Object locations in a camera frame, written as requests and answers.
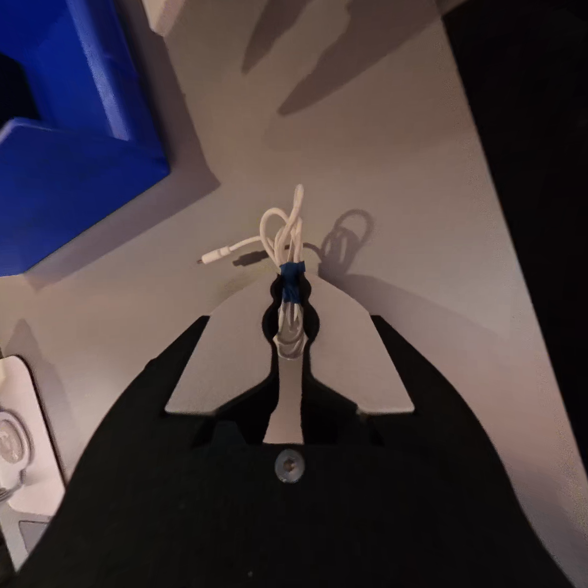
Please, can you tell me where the white cable bundle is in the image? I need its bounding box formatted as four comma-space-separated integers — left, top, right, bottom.
197, 183, 307, 362

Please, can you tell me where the white folding stand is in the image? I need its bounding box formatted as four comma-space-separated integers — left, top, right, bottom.
0, 353, 68, 511

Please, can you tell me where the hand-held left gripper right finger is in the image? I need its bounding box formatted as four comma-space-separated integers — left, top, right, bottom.
301, 271, 415, 414

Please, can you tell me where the grey desk pad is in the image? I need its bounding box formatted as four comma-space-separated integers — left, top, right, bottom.
13, 515, 52, 571

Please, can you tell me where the blue tape band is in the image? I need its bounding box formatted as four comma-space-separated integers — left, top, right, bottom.
278, 261, 307, 305

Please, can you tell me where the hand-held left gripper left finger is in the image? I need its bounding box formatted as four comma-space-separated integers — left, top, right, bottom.
164, 275, 282, 414

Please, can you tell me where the grey desk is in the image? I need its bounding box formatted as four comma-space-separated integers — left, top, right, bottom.
0, 0, 588, 588

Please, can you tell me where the blue plastic bin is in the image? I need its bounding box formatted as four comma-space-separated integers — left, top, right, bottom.
0, 0, 172, 278

